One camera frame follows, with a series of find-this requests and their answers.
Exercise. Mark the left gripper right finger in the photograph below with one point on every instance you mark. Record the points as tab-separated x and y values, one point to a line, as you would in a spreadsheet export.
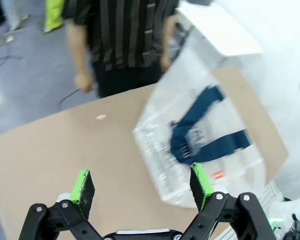
222	217

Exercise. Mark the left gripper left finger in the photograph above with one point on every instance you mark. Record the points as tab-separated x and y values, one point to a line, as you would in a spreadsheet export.
65	220

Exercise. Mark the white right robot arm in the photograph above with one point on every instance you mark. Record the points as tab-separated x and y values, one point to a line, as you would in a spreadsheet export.
293	207

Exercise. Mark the person's right forearm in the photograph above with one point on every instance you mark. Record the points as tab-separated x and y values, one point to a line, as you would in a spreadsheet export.
77	47

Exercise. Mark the person's left forearm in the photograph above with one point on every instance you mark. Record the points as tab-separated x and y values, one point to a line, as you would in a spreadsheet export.
169	35

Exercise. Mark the person's right hand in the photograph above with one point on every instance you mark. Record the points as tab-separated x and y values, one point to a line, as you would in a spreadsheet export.
83	82

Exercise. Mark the person's left hand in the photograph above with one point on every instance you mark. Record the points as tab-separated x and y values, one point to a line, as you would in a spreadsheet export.
165	63

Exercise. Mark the small tape scrap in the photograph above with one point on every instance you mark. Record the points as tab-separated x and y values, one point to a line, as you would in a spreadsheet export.
100	117

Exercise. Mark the white box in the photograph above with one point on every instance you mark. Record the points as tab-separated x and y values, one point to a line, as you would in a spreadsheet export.
230	27

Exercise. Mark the person's torso, striped shirt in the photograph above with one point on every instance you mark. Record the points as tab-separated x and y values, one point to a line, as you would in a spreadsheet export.
125	37

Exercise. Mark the bystander's legs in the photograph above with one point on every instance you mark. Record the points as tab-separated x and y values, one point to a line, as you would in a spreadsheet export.
15	15

